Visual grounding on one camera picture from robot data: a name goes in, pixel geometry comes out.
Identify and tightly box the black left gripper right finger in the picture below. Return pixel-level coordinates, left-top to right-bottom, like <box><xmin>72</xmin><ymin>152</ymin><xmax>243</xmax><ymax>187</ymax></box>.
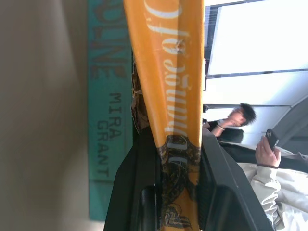
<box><xmin>199</xmin><ymin>129</ymin><xmax>268</xmax><ymax>231</ymax></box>

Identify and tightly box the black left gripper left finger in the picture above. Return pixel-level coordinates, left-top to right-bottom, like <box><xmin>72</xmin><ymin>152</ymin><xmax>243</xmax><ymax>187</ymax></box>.
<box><xmin>103</xmin><ymin>127</ymin><xmax>162</xmax><ymax>231</ymax></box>

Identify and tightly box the black smartphone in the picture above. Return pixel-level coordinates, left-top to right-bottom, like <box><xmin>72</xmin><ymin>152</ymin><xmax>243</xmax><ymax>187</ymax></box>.
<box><xmin>264</xmin><ymin>128</ymin><xmax>280</xmax><ymax>151</ymax></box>

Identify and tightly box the orange book with white lettering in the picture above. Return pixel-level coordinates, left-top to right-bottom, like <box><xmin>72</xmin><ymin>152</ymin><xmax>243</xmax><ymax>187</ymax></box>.
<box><xmin>123</xmin><ymin>0</ymin><xmax>206</xmax><ymax>231</ymax></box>

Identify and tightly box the teal Mira Grant book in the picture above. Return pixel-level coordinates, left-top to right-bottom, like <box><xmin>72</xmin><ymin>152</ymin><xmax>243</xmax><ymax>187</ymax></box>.
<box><xmin>87</xmin><ymin>0</ymin><xmax>134</xmax><ymax>221</ymax></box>

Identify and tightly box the bystander hand with bead bracelet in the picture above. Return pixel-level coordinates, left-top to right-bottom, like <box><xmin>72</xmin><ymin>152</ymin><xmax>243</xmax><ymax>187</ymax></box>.
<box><xmin>255</xmin><ymin>135</ymin><xmax>281</xmax><ymax>169</ymax></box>

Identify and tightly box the person in cream jacket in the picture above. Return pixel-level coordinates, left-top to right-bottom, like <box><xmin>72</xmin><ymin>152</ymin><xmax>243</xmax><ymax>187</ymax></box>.
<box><xmin>237</xmin><ymin>147</ymin><xmax>308</xmax><ymax>231</ymax></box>

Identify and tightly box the dark-haired person in black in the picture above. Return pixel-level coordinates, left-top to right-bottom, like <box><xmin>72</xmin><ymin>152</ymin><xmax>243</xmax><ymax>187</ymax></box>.
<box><xmin>203</xmin><ymin>103</ymin><xmax>257</xmax><ymax>145</ymax></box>

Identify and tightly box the bright window pane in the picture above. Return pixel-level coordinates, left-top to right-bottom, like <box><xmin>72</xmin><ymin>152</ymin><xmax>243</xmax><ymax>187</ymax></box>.
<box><xmin>206</xmin><ymin>0</ymin><xmax>308</xmax><ymax>76</ymax></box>

